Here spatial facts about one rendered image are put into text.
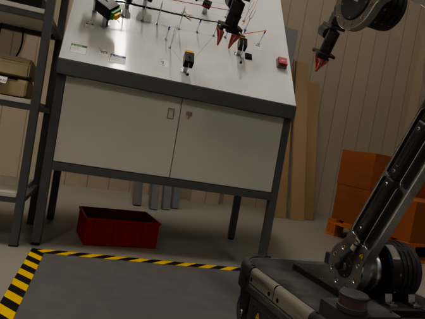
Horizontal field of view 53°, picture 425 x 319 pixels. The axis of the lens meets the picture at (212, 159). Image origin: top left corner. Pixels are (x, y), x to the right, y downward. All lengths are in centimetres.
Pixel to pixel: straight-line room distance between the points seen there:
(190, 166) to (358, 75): 354
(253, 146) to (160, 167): 49
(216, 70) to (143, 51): 37
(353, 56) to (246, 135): 329
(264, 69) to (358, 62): 311
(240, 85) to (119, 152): 70
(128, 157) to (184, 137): 29
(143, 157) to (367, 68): 381
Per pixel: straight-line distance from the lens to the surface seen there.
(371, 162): 361
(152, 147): 209
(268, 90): 225
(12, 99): 206
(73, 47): 212
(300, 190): 433
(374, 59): 552
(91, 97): 208
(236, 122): 217
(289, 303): 120
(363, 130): 541
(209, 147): 214
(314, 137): 461
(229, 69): 224
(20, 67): 214
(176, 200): 367
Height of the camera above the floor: 61
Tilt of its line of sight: 2 degrees down
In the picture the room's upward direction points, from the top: 10 degrees clockwise
